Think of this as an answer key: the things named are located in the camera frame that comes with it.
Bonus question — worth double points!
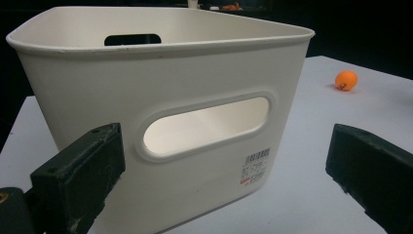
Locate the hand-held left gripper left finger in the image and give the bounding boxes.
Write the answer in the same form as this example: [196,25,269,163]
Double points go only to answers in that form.
[29,122,127,234]

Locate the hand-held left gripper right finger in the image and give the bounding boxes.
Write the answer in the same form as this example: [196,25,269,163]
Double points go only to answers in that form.
[325,123,413,234]

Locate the white plastic basket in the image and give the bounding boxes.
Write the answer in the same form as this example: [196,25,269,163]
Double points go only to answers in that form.
[5,5,316,234]

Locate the orange ping pong ball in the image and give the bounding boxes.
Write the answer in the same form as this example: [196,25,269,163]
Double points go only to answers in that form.
[334,69,358,93]

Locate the orange object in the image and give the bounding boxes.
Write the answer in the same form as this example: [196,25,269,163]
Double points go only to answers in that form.
[221,2,242,12]

